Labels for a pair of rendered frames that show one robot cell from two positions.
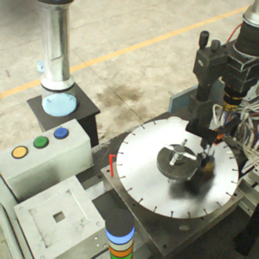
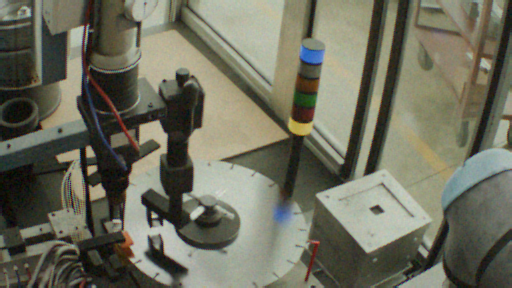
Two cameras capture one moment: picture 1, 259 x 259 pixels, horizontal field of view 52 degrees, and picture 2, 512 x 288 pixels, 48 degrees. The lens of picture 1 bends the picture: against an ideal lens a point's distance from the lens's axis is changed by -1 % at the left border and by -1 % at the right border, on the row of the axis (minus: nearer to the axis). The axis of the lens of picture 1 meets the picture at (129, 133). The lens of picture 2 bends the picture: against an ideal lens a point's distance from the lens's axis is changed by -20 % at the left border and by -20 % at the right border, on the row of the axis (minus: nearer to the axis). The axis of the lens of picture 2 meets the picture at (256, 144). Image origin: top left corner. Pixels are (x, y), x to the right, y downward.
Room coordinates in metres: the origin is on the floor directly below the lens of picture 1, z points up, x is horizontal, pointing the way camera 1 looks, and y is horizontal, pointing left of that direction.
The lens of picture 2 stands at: (1.26, -0.09, 1.75)
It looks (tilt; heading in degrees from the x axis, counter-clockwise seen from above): 37 degrees down; 179
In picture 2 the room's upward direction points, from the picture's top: 8 degrees clockwise
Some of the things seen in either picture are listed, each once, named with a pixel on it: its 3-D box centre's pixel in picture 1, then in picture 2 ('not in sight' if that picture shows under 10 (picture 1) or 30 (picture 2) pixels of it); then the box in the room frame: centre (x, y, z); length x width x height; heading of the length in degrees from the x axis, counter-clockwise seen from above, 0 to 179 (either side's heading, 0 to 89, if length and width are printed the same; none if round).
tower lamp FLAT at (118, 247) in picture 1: (120, 234); (310, 65); (0.17, 0.01, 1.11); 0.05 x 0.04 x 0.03; 34
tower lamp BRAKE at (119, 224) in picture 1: (119, 226); (312, 51); (0.17, 0.01, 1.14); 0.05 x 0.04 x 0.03; 34
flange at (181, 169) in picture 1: (177, 158); (207, 218); (0.44, -0.13, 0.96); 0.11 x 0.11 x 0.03
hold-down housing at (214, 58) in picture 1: (206, 81); (178, 133); (0.50, -0.18, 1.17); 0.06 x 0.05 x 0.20; 115
